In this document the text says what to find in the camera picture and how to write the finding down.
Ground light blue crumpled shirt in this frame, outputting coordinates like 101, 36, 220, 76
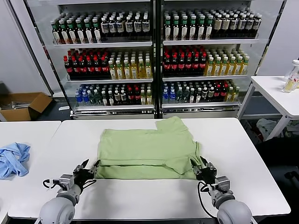
0, 142, 31, 180

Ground grey green cloth heap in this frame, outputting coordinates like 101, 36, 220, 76
286, 121, 299, 138

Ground open cardboard box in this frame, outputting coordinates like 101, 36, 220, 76
0, 92, 53, 122

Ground clear bottle white cap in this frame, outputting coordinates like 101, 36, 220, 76
289, 59, 299, 90

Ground glass jar yellow contents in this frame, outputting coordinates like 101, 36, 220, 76
282, 70, 295, 93

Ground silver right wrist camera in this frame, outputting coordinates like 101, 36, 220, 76
214, 176, 231, 192

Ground glass cabinet door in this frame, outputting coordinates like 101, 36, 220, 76
237, 0, 288, 119
9, 0, 73, 115

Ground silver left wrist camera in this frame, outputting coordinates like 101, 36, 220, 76
58, 174, 73, 187

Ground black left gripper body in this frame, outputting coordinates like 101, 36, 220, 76
72, 168, 96, 188

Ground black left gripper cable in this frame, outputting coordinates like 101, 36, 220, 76
82, 178, 97, 189

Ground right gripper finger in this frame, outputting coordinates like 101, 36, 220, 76
190, 158, 202, 175
199, 156, 215, 169

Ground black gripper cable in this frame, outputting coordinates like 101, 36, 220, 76
82, 178, 97, 189
197, 181, 219, 219

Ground drinks display cabinet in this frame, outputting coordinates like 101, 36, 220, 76
160, 0, 267, 119
52, 0, 158, 120

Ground beige label dark bottle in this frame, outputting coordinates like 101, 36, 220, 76
221, 14, 230, 39
252, 14, 262, 38
245, 14, 254, 38
237, 14, 246, 38
213, 14, 222, 39
229, 14, 238, 39

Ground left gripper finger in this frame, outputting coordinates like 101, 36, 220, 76
88, 160, 101, 174
73, 159, 90, 173

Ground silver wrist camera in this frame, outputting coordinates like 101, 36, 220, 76
214, 176, 231, 192
58, 174, 73, 187

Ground grey metal rods bundle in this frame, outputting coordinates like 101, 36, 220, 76
1, 100, 31, 110

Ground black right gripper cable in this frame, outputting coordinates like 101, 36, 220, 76
197, 181, 219, 219

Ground white cloth heap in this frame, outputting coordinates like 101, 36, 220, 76
256, 118, 278, 140

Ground blue label dark bottle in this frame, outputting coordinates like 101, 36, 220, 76
125, 15, 134, 41
116, 16, 125, 41
100, 16, 110, 41
133, 15, 142, 40
141, 15, 150, 40
108, 16, 117, 41

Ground green polo shirt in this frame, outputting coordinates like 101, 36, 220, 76
94, 116, 204, 181

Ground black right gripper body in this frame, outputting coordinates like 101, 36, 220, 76
196, 165, 218, 185

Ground green cap dark bottle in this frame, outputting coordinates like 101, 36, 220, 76
75, 18, 85, 44
171, 15, 180, 41
197, 15, 206, 40
188, 15, 197, 40
58, 19, 69, 45
92, 17, 103, 44
66, 19, 77, 45
180, 15, 189, 41
163, 15, 172, 41
83, 18, 94, 44
51, 20, 61, 45
205, 15, 214, 40

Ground white side table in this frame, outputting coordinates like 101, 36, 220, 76
237, 76, 299, 144

